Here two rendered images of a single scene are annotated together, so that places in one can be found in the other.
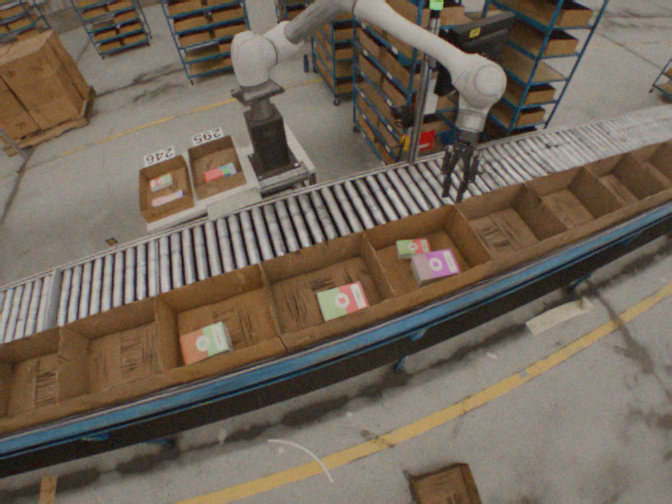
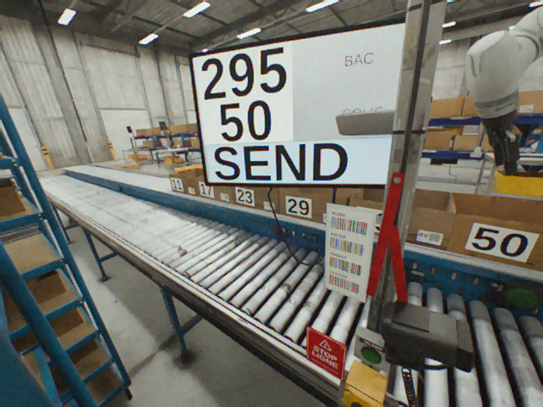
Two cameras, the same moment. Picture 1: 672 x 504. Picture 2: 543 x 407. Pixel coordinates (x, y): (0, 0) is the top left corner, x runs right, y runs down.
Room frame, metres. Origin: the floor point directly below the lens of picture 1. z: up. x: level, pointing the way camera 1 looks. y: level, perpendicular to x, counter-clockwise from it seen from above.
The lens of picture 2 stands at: (1.79, -0.35, 1.38)
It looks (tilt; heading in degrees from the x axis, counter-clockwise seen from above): 20 degrees down; 233
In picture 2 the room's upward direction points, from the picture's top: 4 degrees counter-clockwise
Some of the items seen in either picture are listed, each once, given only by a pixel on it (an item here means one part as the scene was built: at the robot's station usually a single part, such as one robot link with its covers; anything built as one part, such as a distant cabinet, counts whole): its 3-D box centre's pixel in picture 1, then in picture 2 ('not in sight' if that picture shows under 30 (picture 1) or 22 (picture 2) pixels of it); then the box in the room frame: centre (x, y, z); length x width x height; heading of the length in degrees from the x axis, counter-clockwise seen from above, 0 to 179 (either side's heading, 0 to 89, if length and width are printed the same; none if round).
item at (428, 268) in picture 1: (434, 268); not in sight; (0.61, -0.38, 0.92); 0.16 x 0.11 x 0.07; 97
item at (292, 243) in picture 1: (290, 237); not in sight; (0.95, 0.22, 0.72); 0.52 x 0.05 x 0.05; 16
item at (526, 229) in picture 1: (503, 229); (398, 211); (0.74, -0.71, 0.97); 0.39 x 0.29 x 0.17; 106
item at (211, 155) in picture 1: (215, 165); not in sight; (1.46, 0.67, 0.80); 0.38 x 0.28 x 0.10; 20
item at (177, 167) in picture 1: (165, 187); not in sight; (1.32, 0.96, 0.80); 0.38 x 0.28 x 0.10; 20
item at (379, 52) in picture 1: (386, 42); not in sight; (2.61, -0.50, 0.99); 0.40 x 0.30 x 0.10; 14
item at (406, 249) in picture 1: (413, 248); not in sight; (0.71, -0.32, 0.90); 0.13 x 0.07 x 0.04; 91
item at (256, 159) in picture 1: (268, 138); not in sight; (1.50, 0.34, 0.91); 0.26 x 0.26 x 0.33; 22
